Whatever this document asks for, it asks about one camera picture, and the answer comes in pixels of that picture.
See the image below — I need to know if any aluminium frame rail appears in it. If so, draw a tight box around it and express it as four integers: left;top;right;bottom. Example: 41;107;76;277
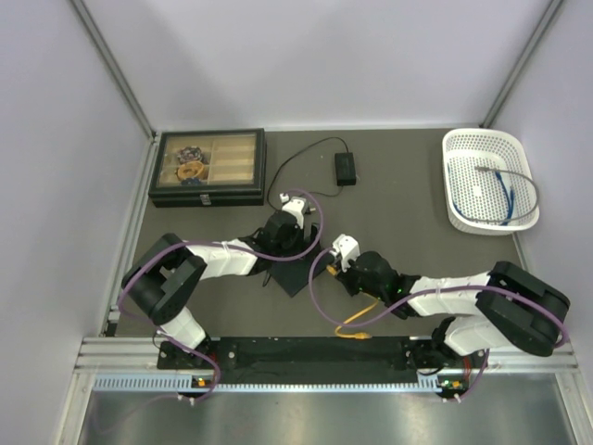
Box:
75;337;579;374

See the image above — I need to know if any black network switch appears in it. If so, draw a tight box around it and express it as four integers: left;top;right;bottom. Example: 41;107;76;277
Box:
270;245;322;298

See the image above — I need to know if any yellow ethernet cable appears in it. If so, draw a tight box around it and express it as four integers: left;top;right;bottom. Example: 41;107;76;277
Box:
324;263;380;341

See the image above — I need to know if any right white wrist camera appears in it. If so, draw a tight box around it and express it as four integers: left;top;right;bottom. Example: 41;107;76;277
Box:
330;234;360;272

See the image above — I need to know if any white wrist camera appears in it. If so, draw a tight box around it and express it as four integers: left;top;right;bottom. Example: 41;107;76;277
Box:
279;193;309;229
330;234;360;272

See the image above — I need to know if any black jewelry display box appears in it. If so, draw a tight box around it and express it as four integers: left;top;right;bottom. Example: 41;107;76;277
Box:
148;128;267;208

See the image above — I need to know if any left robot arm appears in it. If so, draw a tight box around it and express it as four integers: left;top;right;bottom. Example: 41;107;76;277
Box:
118;198;325;368

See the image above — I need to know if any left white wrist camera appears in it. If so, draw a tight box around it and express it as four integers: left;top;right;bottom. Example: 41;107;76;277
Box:
279;193;309;229

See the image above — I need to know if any black power adapter with cord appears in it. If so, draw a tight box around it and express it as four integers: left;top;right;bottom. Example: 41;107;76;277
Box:
266;136;358;204

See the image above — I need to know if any white slotted cable duct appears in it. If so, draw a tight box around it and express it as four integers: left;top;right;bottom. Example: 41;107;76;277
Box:
93;374;443;394

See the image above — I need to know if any orange bracelet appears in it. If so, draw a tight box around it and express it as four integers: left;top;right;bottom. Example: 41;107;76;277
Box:
175;160;208;182

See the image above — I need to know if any white perforated plastic basket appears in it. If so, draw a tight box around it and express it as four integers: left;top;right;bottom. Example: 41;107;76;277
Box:
442;128;539;235

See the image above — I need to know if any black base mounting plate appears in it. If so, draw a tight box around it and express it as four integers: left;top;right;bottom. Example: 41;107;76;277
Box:
157;336;483;384

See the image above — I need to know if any grey ethernet cable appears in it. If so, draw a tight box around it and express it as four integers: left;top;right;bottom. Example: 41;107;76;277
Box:
474;162;543;228

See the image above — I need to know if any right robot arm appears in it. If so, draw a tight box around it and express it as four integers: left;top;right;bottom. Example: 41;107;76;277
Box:
327;251;571;367

